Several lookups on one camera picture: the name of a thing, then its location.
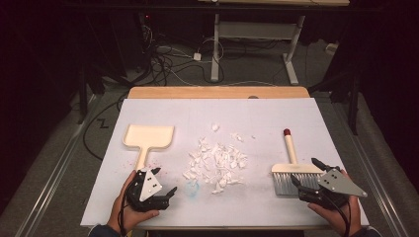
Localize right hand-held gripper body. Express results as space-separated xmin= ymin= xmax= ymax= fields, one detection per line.
xmin=297 ymin=165 xmax=369 ymax=210

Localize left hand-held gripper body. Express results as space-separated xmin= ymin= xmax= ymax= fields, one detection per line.
xmin=126 ymin=167 xmax=171 ymax=212

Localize cream hand brush grey bristles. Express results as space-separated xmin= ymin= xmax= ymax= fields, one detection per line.
xmin=271 ymin=128 xmax=326 ymax=198

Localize cream plastic dustpan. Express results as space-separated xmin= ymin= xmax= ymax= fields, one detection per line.
xmin=122 ymin=123 xmax=176 ymax=172

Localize pile of white paper scraps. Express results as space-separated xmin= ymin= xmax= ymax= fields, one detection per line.
xmin=182 ymin=122 xmax=256 ymax=196

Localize person's right hand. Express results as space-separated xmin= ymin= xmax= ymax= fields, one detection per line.
xmin=307 ymin=196 xmax=363 ymax=237

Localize person's left hand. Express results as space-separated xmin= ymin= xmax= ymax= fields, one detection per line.
xmin=107 ymin=170 xmax=161 ymax=236

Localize black stand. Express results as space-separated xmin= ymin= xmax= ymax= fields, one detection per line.
xmin=308 ymin=70 xmax=361 ymax=136
xmin=76 ymin=62 xmax=107 ymax=125

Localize white table mat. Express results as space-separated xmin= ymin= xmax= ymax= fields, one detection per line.
xmin=80 ymin=98 xmax=371 ymax=229

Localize wooden table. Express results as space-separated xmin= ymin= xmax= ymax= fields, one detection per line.
xmin=88 ymin=86 xmax=326 ymax=231

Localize small white box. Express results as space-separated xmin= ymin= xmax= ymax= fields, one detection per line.
xmin=325 ymin=41 xmax=341 ymax=56

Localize black equipment cabinet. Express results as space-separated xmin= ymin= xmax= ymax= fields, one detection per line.
xmin=110 ymin=9 xmax=151 ymax=72

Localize white-framed desk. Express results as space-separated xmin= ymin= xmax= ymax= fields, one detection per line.
xmin=197 ymin=0 xmax=351 ymax=86

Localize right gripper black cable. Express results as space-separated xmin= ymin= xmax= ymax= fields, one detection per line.
xmin=322 ymin=189 xmax=353 ymax=233

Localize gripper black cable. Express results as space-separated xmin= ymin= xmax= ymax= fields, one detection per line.
xmin=322 ymin=189 xmax=353 ymax=233
xmin=117 ymin=177 xmax=130 ymax=237

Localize metal floor rail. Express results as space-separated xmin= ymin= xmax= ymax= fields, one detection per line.
xmin=324 ymin=95 xmax=411 ymax=237
xmin=21 ymin=94 xmax=102 ymax=237

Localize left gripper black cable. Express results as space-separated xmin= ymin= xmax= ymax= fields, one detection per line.
xmin=117 ymin=177 xmax=130 ymax=237

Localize black floor cable loop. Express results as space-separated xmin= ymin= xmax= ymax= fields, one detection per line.
xmin=82 ymin=93 xmax=130 ymax=162

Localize tangle of floor cables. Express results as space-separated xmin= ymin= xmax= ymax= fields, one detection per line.
xmin=139 ymin=23 xmax=226 ymax=87

